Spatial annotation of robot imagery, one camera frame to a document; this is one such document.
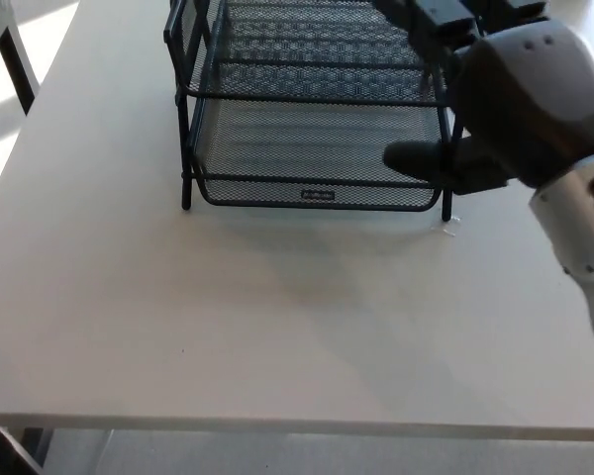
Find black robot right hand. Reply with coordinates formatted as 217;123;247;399
375;0;594;195

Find black mesh sliding drawer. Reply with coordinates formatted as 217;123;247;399
161;0;452;108

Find grey desk leg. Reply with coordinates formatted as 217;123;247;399
19;427;54;475

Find clear tape piece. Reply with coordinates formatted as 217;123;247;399
430;215;461;238

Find black mesh tray with label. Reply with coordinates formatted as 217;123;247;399
189;96;441;212

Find black wire organizer frame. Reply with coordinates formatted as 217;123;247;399
160;0;471;223

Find dark chair frame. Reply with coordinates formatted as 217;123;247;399
0;420;44;475

